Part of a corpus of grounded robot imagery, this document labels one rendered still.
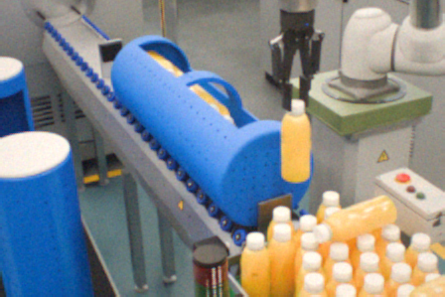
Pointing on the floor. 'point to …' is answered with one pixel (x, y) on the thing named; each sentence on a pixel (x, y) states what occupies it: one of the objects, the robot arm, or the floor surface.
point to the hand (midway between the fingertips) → (295, 93)
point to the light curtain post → (167, 2)
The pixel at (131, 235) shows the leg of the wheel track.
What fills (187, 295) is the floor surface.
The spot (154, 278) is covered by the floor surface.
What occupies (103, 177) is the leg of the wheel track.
